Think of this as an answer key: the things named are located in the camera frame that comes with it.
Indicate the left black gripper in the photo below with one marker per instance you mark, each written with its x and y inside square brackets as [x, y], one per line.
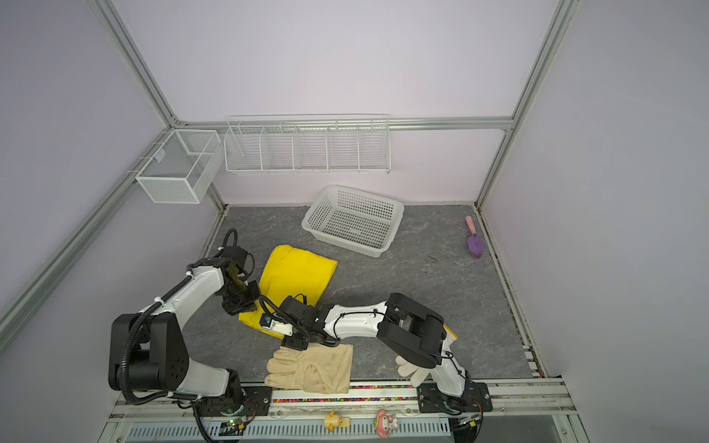
[233, 308]

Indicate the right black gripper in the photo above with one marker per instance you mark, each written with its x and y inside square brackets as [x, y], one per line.
[291, 343]

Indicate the yellow trousers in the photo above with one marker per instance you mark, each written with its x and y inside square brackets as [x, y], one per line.
[292, 271]

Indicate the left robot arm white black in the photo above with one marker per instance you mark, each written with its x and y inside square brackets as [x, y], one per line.
[148, 357]

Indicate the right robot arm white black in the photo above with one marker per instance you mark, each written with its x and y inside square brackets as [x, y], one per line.
[416, 333]

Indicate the beige leather work glove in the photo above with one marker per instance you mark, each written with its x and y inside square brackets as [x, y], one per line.
[318, 369]

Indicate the colourful bead strip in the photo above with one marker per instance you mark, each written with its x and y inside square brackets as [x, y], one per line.
[376, 392]

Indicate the yellow duck toy figure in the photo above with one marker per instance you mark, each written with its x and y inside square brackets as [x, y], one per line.
[333, 421]

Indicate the white plastic perforated basket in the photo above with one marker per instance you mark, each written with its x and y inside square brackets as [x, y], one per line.
[355, 220]

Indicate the pink doll toy figure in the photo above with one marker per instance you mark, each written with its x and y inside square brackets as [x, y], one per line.
[386, 424]

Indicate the white knit cotton glove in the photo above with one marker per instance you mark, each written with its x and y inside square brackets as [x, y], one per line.
[417, 375]

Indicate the purple pink small brush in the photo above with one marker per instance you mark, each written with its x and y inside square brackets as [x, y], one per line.
[476, 244]

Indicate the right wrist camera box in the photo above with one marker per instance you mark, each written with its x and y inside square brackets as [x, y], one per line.
[291, 312]

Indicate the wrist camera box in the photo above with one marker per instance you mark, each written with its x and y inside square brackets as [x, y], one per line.
[291, 312]
[235, 253]

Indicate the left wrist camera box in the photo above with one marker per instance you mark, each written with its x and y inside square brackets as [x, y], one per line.
[235, 253]

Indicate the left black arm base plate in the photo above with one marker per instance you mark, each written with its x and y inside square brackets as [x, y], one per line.
[254, 400]

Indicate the white mesh wall box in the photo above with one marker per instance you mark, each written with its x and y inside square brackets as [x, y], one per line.
[183, 167]

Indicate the white wire wall shelf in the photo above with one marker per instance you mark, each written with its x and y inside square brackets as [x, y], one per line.
[308, 144]

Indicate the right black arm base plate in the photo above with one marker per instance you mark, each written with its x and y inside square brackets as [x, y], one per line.
[475, 399]

